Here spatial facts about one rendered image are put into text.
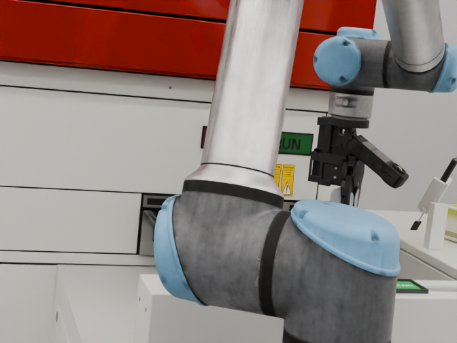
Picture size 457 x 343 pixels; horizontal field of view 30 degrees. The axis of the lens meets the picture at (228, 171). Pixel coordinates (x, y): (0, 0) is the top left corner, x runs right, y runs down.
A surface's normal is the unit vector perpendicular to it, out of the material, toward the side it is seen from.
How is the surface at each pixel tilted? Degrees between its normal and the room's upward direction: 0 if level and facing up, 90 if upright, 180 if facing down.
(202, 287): 118
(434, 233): 90
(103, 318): 0
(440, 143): 90
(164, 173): 90
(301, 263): 73
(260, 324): 90
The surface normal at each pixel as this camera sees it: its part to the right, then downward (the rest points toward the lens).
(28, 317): 0.28, 0.18
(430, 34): 0.49, 0.74
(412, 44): -0.17, 0.93
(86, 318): 0.11, -0.98
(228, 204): -0.05, -0.15
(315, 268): -0.43, 0.00
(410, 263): -0.95, -0.06
